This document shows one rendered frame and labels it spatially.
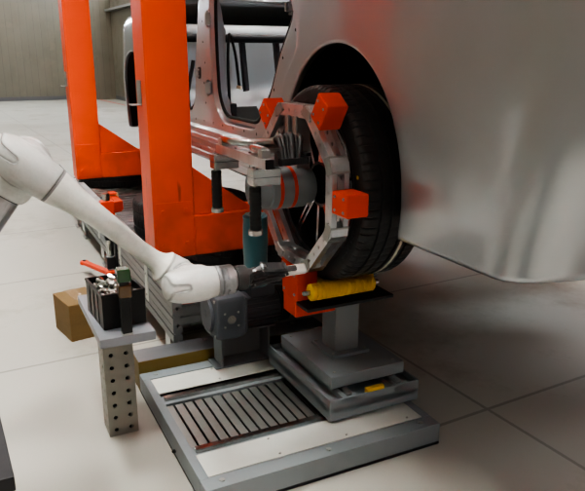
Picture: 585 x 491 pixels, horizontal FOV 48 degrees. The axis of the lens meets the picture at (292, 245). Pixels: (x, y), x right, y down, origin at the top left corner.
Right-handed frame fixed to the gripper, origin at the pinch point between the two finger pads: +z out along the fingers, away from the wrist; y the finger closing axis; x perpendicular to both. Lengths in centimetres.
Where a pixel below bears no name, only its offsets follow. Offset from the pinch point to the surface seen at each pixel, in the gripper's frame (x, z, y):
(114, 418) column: -15, -52, -67
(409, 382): -35, 43, -30
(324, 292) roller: -3.8, 14.2, -12.9
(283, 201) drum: 23.7, 3.1, 2.5
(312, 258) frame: 4.7, 9.2, -3.5
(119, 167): 179, -1, -185
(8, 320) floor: 71, -79, -161
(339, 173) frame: 17.0, 11.4, 25.5
